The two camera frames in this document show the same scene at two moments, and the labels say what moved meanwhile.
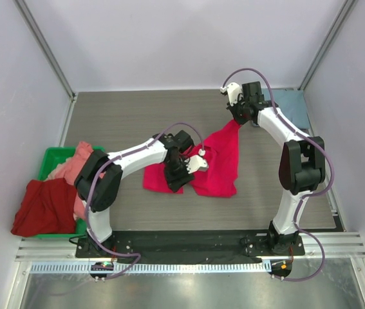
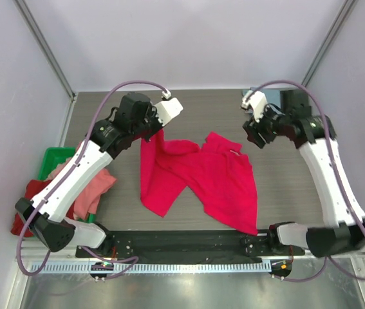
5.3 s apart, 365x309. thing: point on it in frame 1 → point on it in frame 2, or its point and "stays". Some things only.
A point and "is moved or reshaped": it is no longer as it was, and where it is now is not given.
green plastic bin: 51,156 stays
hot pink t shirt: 217,179 is moved or reshaped
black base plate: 190,246 stays
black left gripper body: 176,172 → 148,128
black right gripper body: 241,116 → 257,134
